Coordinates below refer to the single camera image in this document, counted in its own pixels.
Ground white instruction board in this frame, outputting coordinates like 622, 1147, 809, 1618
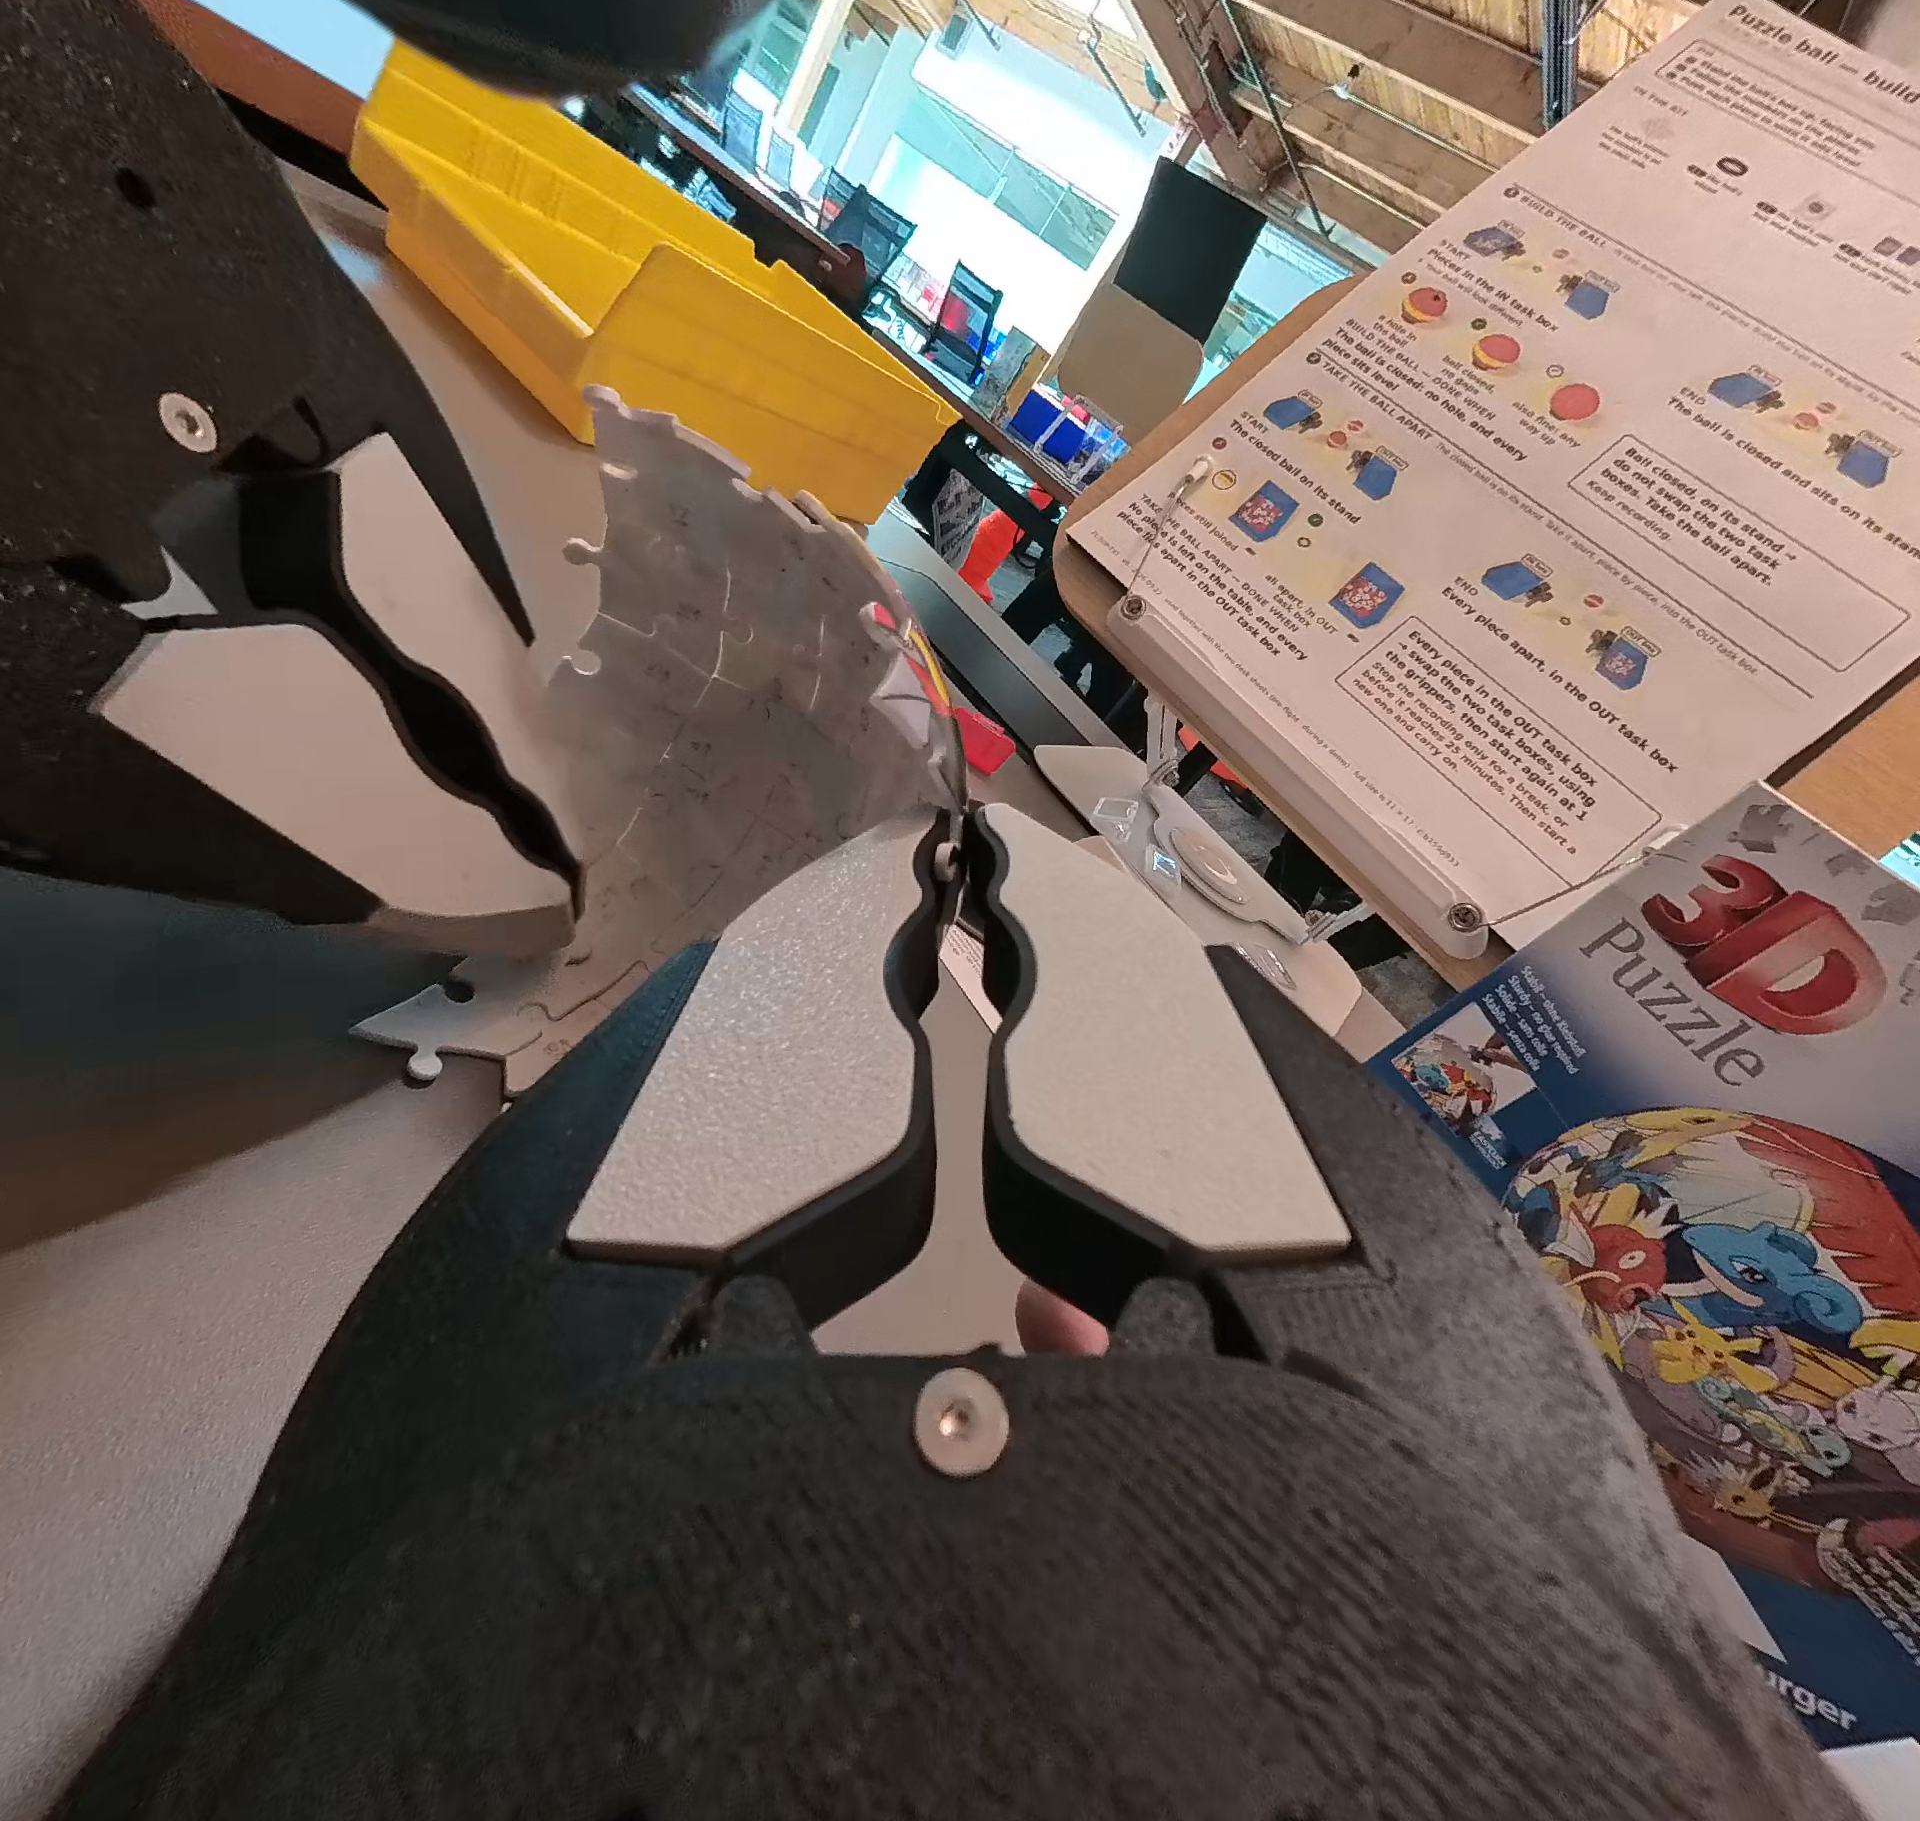
1055, 0, 1920, 957

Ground yellow plastic bin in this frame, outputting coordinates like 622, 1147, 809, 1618
349, 42, 962, 532

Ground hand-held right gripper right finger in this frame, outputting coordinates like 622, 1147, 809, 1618
962, 806, 1356, 1325

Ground white plastic device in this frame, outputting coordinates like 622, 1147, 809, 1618
1031, 742, 1356, 980

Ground black and tan sign board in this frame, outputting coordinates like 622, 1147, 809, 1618
1055, 160, 1273, 407

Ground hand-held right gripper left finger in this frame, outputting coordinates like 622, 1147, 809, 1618
563, 814, 962, 1325

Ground blue printed puzzle box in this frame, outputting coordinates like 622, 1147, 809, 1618
1365, 782, 1920, 1746

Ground assembled white puzzle ball shell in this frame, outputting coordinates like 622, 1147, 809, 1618
349, 385, 967, 1100

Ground black office chair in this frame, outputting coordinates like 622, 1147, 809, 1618
819, 188, 925, 311
925, 262, 1001, 385

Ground orange traffic cone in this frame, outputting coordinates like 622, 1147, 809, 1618
958, 504, 1038, 606

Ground person's right hand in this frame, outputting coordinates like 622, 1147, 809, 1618
1011, 1277, 1115, 1357

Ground black flat tablet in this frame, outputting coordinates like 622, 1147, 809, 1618
866, 517, 1123, 758

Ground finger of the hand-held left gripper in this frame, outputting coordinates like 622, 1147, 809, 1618
91, 606, 583, 961
238, 431, 583, 896

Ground blue storage bin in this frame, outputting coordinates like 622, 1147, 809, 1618
1001, 385, 1128, 478

